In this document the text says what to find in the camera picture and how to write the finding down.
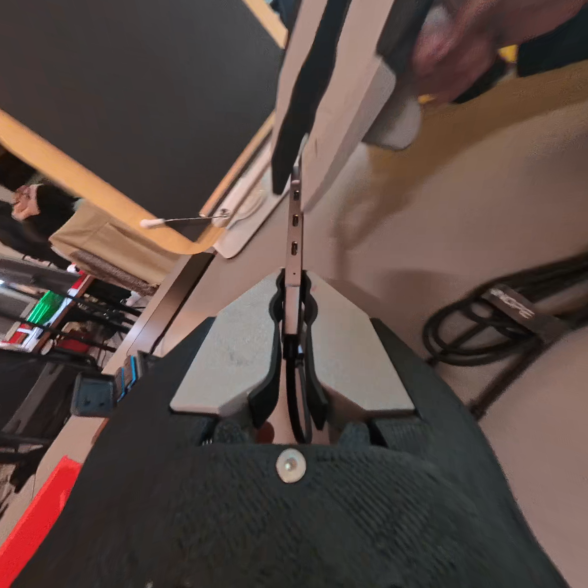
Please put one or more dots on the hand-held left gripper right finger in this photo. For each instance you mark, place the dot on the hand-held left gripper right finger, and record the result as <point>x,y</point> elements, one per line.
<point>353,363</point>

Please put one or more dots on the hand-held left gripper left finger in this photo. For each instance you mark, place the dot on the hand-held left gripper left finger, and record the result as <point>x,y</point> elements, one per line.
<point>229,358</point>

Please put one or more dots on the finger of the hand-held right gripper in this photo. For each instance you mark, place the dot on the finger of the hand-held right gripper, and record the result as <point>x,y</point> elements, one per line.
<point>349,115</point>
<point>307,92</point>

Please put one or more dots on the grey usb hub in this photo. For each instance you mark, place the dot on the grey usb hub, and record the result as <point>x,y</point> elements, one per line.
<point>294,266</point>

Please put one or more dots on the person's right forearm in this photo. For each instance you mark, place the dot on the person's right forearm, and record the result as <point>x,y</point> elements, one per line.
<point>551,50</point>

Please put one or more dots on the person's right hand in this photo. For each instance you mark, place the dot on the person's right hand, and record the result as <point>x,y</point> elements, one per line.
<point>454,55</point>

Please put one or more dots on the dark battery charger case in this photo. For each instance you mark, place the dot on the dark battery charger case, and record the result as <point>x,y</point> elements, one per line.
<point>99,390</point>

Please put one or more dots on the brown patterned cloth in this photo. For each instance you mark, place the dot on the brown patterned cloth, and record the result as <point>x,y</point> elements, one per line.
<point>115,275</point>

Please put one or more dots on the white-tipped metal stylus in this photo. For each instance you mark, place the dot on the white-tipped metal stylus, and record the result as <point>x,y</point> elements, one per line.
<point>151,223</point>

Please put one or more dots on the beige cloth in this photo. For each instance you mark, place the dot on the beige cloth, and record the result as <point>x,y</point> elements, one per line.
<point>110,243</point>

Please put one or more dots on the wood-framed black board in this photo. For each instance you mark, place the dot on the wood-framed black board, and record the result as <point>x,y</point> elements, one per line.
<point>138,92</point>

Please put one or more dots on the green box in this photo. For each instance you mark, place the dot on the green box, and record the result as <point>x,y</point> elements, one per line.
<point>46,307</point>

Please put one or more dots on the red plastic bin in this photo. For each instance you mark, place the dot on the red plastic bin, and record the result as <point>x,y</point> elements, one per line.
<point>32,528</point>

